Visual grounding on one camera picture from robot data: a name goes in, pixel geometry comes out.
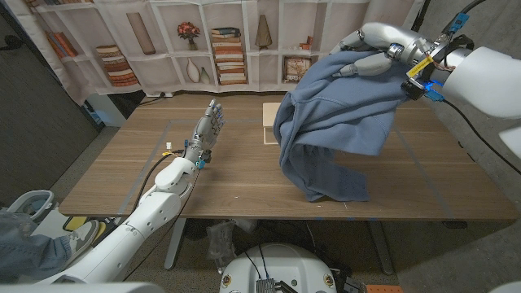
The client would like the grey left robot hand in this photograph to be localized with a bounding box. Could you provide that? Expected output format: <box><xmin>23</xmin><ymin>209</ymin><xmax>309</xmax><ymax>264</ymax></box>
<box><xmin>185</xmin><ymin>98</ymin><xmax>225</xmax><ymax>164</ymax></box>

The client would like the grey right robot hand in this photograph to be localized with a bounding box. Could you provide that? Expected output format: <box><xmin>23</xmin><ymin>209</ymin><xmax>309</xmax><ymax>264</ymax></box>
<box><xmin>329</xmin><ymin>22</ymin><xmax>428</xmax><ymax>78</ymax></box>

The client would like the blue hoodie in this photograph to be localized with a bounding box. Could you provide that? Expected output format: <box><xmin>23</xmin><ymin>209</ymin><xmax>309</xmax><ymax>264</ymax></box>
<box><xmin>273</xmin><ymin>50</ymin><xmax>412</xmax><ymax>203</ymax></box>

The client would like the light wooden box with slot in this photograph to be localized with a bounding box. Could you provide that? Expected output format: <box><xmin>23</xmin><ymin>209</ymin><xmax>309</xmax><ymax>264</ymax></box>
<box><xmin>262</xmin><ymin>102</ymin><xmax>286</xmax><ymax>146</ymax></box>

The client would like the printed bookshelf backdrop cloth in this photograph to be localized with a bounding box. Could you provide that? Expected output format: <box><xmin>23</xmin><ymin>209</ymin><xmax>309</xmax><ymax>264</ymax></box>
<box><xmin>3</xmin><ymin>0</ymin><xmax>427</xmax><ymax>106</ymax></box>

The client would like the white cabinet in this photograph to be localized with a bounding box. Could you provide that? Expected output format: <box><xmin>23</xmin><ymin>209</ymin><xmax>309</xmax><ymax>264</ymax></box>
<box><xmin>85</xmin><ymin>93</ymin><xmax>127</xmax><ymax>128</ymax></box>

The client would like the clear plastic bag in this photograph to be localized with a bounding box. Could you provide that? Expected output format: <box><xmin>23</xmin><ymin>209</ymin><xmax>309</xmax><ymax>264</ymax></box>
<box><xmin>205</xmin><ymin>221</ymin><xmax>238</xmax><ymax>269</ymax></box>

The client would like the grey metal table leg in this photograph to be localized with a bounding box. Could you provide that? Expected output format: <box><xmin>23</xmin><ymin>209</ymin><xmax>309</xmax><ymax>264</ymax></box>
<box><xmin>368</xmin><ymin>220</ymin><xmax>395</xmax><ymax>276</ymax></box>
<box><xmin>164</xmin><ymin>218</ymin><xmax>187</xmax><ymax>272</ymax></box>

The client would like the white robot torso base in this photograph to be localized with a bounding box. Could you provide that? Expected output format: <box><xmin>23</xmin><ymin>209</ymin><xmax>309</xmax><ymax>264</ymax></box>
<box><xmin>219</xmin><ymin>243</ymin><xmax>338</xmax><ymax>293</ymax></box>

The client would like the yellow black floor object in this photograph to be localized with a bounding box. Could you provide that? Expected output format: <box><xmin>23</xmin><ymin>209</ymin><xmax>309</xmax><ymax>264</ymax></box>
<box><xmin>63</xmin><ymin>215</ymin><xmax>89</xmax><ymax>231</ymax></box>

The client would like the grey white sneaker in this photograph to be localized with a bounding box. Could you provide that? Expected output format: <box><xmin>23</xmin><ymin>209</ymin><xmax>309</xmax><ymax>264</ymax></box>
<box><xmin>64</xmin><ymin>219</ymin><xmax>101</xmax><ymax>261</ymax></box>

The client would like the dark grey perforated partition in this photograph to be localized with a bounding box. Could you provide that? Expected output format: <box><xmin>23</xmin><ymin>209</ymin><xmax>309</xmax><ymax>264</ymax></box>
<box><xmin>0</xmin><ymin>7</ymin><xmax>103</xmax><ymax>207</ymax></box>

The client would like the person's leg in jeans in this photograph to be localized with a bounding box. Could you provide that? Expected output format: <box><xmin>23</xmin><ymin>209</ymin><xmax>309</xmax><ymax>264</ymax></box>
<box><xmin>0</xmin><ymin>234</ymin><xmax>72</xmax><ymax>282</ymax></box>

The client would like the orange flat object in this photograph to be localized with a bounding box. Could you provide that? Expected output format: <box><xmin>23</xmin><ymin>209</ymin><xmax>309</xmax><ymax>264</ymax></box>
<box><xmin>366</xmin><ymin>284</ymin><xmax>405</xmax><ymax>293</ymax></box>

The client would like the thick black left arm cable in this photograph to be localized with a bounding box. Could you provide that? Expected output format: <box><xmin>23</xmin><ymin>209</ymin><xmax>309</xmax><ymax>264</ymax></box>
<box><xmin>136</xmin><ymin>150</ymin><xmax>186</xmax><ymax>200</ymax></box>

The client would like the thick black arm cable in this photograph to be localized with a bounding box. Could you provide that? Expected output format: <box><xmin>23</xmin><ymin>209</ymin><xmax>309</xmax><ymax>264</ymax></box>
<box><xmin>443</xmin><ymin>0</ymin><xmax>488</xmax><ymax>33</ymax></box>
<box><xmin>136</xmin><ymin>150</ymin><xmax>186</xmax><ymax>200</ymax></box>

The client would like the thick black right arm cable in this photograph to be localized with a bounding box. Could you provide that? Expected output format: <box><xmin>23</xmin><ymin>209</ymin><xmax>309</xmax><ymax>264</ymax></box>
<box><xmin>443</xmin><ymin>0</ymin><xmax>488</xmax><ymax>33</ymax></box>

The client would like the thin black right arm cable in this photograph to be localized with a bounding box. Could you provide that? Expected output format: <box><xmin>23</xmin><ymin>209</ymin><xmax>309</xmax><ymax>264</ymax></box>
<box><xmin>441</xmin><ymin>98</ymin><xmax>521</xmax><ymax>176</ymax></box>

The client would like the black partition handle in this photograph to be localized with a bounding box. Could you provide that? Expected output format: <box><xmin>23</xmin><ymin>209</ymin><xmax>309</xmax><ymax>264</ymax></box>
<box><xmin>0</xmin><ymin>34</ymin><xmax>24</xmax><ymax>52</ymax></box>

